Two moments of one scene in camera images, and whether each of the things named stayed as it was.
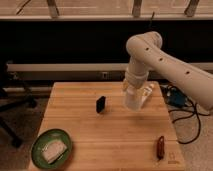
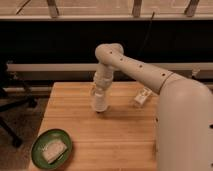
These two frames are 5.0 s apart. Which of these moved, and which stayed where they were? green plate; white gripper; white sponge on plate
Moved: white gripper
Stayed: green plate; white sponge on plate
